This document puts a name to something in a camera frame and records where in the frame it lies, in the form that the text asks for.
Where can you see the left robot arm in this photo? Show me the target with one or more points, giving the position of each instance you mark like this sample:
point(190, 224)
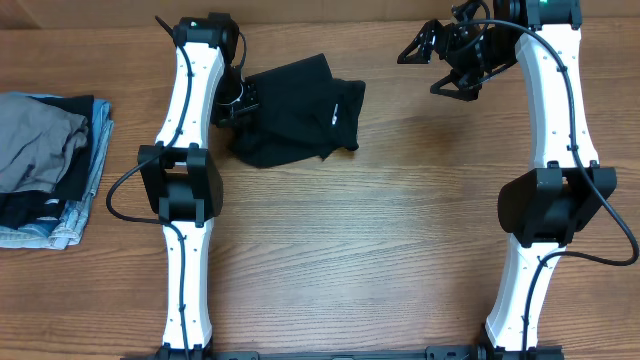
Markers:
point(182, 182)

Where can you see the grey folded garment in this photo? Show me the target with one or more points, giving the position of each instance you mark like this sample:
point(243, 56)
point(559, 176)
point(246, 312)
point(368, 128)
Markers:
point(38, 143)

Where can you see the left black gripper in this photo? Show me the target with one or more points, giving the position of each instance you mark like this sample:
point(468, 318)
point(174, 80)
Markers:
point(240, 101)

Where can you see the black folded garment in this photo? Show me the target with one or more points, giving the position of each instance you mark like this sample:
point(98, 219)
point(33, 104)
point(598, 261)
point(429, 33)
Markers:
point(22, 208)

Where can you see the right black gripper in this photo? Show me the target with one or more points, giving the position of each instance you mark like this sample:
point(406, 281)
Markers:
point(454, 57)

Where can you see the black t-shirt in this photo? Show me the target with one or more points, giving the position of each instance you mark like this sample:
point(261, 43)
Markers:
point(297, 111)

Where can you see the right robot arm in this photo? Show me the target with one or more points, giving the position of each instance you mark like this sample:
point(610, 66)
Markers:
point(565, 184)

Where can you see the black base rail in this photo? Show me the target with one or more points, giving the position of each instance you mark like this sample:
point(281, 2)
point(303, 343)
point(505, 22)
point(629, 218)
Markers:
point(340, 355)

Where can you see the light blue folded jeans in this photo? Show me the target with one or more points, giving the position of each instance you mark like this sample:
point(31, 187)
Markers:
point(66, 231)

